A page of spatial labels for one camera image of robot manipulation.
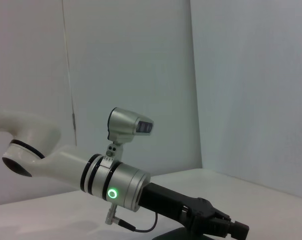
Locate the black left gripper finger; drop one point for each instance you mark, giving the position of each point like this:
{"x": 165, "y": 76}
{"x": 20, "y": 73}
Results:
{"x": 238, "y": 228}

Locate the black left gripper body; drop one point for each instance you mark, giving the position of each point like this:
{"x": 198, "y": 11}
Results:
{"x": 170, "y": 202}

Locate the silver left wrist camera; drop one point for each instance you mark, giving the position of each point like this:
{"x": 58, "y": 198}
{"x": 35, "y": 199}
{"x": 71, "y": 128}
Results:
{"x": 125, "y": 125}

